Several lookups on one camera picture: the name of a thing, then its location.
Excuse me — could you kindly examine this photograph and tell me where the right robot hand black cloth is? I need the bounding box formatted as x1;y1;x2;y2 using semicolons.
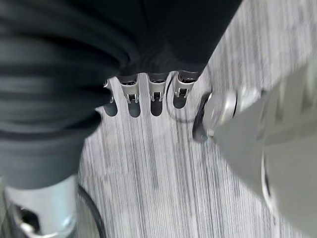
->
0;0;243;238

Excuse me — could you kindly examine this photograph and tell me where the silver robot leg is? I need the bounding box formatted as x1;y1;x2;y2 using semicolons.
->
202;58;317;238

